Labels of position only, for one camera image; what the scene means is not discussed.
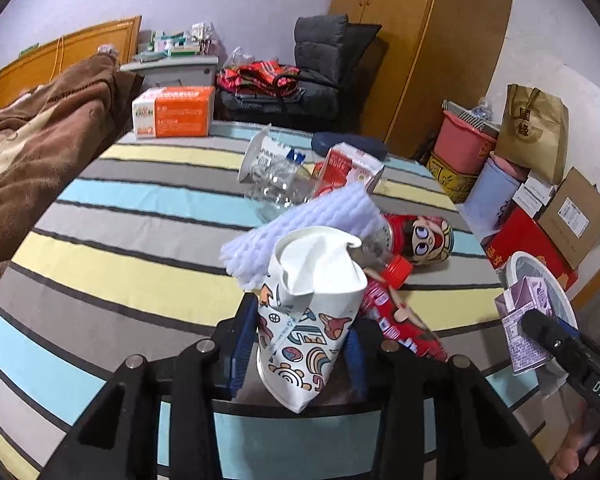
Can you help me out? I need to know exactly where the white foam sheet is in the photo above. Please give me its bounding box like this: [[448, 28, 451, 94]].
[[221, 182, 383, 292]]

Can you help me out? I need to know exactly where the orange and white box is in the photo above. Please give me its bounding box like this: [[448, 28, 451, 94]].
[[132, 86, 216, 139]]

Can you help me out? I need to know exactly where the dark blue pouch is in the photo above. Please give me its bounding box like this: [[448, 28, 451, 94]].
[[311, 131, 389, 159]]

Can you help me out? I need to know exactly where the wooden headboard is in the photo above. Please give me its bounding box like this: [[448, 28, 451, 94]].
[[0, 16, 143, 113]]

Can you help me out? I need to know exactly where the patterned paper cup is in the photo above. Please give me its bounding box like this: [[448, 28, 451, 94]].
[[256, 226, 368, 414]]

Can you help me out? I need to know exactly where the white trash bin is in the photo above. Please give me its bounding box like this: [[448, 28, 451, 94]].
[[495, 251, 579, 333]]

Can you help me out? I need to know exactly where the brown paper bag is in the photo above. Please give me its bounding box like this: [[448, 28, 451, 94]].
[[495, 83, 570, 186]]

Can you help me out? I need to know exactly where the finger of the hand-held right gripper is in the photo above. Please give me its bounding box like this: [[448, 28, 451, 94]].
[[522, 309, 597, 387]]

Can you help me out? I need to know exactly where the stack of white boxes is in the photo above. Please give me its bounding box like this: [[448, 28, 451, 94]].
[[512, 175, 558, 218]]

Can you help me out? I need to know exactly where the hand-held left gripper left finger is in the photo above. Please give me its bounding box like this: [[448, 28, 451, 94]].
[[42, 292, 261, 480]]

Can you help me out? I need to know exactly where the red striped bag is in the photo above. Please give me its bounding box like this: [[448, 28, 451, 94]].
[[216, 60, 306, 97]]

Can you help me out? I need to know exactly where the red milk carton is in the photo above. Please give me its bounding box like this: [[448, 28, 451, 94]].
[[311, 142, 386, 198]]

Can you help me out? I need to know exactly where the purple drink carton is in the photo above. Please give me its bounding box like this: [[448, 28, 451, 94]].
[[495, 277, 555, 377]]

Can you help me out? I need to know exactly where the pink plastic bin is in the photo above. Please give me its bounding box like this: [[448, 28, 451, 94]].
[[432, 110, 499, 176]]

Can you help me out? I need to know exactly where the red snack wrapper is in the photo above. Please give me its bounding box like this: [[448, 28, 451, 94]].
[[357, 255, 448, 363]]

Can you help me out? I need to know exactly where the brown blanket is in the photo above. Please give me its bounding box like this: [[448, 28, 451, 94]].
[[0, 53, 141, 291]]

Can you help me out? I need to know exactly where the red gift box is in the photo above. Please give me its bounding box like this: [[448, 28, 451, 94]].
[[482, 206, 579, 291]]

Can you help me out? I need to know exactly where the red cartoon can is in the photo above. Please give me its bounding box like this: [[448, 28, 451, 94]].
[[382, 213, 454, 266]]

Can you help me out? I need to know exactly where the striped table cloth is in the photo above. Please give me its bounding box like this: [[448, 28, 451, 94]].
[[0, 121, 541, 480]]

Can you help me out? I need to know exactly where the clear labelled plastic cup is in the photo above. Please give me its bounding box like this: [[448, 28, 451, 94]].
[[237, 124, 293, 184]]

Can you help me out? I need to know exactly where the cardboard box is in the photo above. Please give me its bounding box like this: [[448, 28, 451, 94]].
[[536, 166, 600, 270]]

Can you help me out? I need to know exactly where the yellow patterned tin box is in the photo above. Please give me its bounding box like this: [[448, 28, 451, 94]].
[[426, 151, 481, 204]]

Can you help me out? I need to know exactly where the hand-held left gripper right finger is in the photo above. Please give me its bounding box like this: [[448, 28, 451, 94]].
[[342, 320, 553, 480]]

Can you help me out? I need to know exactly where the wooden wardrobe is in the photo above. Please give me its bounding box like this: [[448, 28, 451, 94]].
[[328, 0, 518, 158]]

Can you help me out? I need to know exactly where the grey cushioned chair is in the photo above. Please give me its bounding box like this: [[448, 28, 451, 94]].
[[220, 15, 383, 121]]

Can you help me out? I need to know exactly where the pile of boxes on cabinet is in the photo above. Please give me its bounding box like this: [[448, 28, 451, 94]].
[[136, 22, 222, 59]]

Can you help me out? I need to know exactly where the grey drawer cabinet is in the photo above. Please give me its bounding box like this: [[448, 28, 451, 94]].
[[119, 55, 218, 92]]

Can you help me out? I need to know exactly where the lavender cylinder container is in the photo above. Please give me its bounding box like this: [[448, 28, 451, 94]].
[[466, 157, 523, 238]]

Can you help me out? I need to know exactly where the clear plastic bottle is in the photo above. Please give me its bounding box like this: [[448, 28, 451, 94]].
[[244, 149, 326, 222]]

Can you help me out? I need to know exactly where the person's right hand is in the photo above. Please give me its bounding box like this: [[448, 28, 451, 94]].
[[552, 400, 600, 476]]

